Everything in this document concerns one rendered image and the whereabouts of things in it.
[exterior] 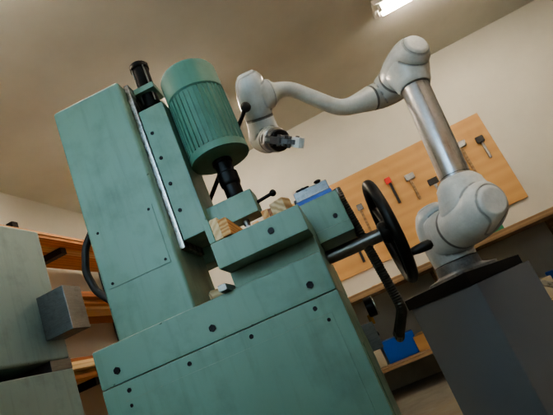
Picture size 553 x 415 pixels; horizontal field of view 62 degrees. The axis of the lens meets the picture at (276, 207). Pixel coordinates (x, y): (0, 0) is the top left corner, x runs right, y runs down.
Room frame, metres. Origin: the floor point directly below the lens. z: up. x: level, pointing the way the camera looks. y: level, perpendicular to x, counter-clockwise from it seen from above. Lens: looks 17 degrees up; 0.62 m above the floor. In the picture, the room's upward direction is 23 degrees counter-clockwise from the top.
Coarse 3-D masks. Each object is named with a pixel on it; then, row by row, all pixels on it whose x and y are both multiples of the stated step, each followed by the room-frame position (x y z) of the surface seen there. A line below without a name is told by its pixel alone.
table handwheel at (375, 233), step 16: (368, 192) 1.10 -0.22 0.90; (384, 208) 1.06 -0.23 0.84; (384, 224) 1.15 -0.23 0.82; (352, 240) 1.20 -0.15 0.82; (368, 240) 1.19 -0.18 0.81; (384, 240) 1.19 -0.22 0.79; (400, 240) 1.06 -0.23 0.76; (336, 256) 1.20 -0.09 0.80; (400, 256) 1.21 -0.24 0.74; (400, 272) 1.28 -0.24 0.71; (416, 272) 1.13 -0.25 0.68
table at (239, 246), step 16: (288, 208) 0.94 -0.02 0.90; (256, 224) 0.95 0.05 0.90; (272, 224) 0.95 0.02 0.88; (288, 224) 0.94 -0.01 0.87; (304, 224) 0.94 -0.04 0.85; (336, 224) 1.15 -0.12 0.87; (352, 224) 1.14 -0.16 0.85; (224, 240) 0.96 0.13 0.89; (240, 240) 0.95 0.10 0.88; (256, 240) 0.95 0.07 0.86; (272, 240) 0.95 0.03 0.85; (288, 240) 0.97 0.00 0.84; (320, 240) 1.15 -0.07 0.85; (336, 240) 1.19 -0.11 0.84; (224, 256) 0.96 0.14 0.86; (240, 256) 0.95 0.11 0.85; (256, 256) 0.98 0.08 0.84
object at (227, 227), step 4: (220, 220) 0.95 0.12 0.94; (224, 220) 0.95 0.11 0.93; (228, 220) 0.97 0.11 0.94; (220, 224) 0.95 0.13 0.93; (224, 224) 0.95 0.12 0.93; (228, 224) 0.95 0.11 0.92; (232, 224) 0.99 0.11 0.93; (220, 228) 0.95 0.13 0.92; (224, 228) 0.95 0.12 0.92; (228, 228) 0.95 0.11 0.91; (232, 228) 0.98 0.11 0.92; (236, 228) 1.02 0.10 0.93; (240, 228) 1.07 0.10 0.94; (224, 232) 0.95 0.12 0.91; (228, 232) 0.95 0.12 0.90; (232, 232) 0.96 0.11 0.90; (224, 236) 0.95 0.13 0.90
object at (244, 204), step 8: (248, 192) 1.19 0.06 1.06; (224, 200) 1.20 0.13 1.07; (232, 200) 1.20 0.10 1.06; (240, 200) 1.20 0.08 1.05; (248, 200) 1.19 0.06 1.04; (256, 200) 1.22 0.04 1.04; (208, 208) 1.20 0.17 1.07; (216, 208) 1.20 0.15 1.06; (224, 208) 1.20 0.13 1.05; (232, 208) 1.20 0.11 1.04; (240, 208) 1.20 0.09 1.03; (248, 208) 1.19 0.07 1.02; (256, 208) 1.19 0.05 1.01; (216, 216) 1.20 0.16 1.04; (224, 216) 1.20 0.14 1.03; (232, 216) 1.20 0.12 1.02; (240, 216) 1.20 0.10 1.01; (248, 216) 1.20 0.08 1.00; (256, 216) 1.23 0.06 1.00; (240, 224) 1.25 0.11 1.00; (248, 224) 1.22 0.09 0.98
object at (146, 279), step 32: (96, 96) 1.15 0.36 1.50; (64, 128) 1.16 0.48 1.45; (96, 128) 1.15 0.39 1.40; (128, 128) 1.14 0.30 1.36; (96, 160) 1.15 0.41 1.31; (128, 160) 1.14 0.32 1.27; (96, 192) 1.15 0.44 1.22; (128, 192) 1.15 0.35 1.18; (96, 224) 1.16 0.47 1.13; (128, 224) 1.15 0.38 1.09; (160, 224) 1.14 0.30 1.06; (96, 256) 1.16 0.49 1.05; (128, 256) 1.15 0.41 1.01; (160, 256) 1.14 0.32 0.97; (192, 256) 1.25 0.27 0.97; (128, 288) 1.15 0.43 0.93; (160, 288) 1.15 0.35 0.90; (192, 288) 1.16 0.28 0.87; (128, 320) 1.16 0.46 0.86; (160, 320) 1.15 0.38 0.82
